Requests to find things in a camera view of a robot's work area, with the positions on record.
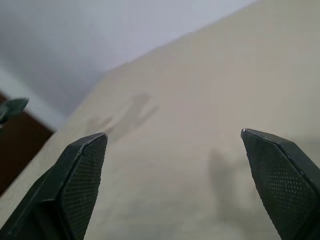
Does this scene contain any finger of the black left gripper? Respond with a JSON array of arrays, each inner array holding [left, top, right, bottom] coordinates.
[[0, 97, 30, 124]]

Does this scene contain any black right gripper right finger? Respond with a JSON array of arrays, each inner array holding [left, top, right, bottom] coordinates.
[[240, 128, 320, 240]]

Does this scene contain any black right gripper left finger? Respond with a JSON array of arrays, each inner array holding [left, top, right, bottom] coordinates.
[[0, 132, 109, 240]]

